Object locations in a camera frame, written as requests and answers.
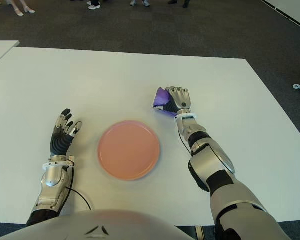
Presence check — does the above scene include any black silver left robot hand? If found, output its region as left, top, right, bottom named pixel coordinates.
left=49, top=108, right=83, bottom=157

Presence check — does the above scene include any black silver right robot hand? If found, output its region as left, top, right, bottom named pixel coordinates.
left=154, top=86, right=192, bottom=114

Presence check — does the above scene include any purple tissue paper pack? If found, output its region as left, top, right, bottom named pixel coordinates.
left=152, top=86, right=178, bottom=118

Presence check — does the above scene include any round pink plate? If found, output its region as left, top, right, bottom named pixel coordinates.
left=97, top=120, right=161, bottom=181

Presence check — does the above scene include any silver robot torso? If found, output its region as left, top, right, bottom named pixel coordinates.
left=0, top=209, right=186, bottom=240

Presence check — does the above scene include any person in dark shoes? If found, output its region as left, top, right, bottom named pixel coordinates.
left=167, top=0, right=191, bottom=8

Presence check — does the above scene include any white table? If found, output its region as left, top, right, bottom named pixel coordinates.
left=261, top=0, right=300, bottom=28
left=0, top=40, right=20, bottom=68

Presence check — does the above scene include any grey table leg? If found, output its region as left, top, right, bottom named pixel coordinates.
left=194, top=226, right=205, bottom=240

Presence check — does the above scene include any person wearing white heels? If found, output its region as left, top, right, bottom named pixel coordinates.
left=11, top=0, right=36, bottom=17

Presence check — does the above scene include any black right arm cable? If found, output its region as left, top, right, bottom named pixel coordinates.
left=178, top=133, right=192, bottom=153

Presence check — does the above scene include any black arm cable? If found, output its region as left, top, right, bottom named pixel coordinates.
left=64, top=164, right=94, bottom=211
left=178, top=133, right=192, bottom=153

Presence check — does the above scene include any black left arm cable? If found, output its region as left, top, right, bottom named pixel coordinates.
left=64, top=164, right=94, bottom=211

